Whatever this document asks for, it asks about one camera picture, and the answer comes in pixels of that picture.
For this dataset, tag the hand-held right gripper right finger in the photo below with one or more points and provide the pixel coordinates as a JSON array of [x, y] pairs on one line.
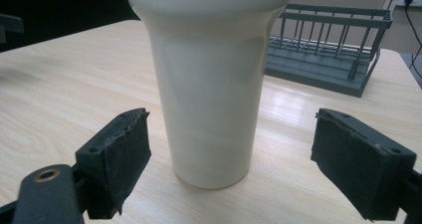
[[358, 164]]

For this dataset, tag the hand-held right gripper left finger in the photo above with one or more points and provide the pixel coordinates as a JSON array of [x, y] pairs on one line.
[[114, 161]]

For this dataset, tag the cream white cup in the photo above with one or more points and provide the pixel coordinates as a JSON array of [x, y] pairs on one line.
[[209, 84]]

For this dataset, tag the grey dish rack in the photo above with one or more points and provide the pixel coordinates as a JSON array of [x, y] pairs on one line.
[[325, 51]]

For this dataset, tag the dark chair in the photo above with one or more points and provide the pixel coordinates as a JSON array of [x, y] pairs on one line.
[[10, 26]]

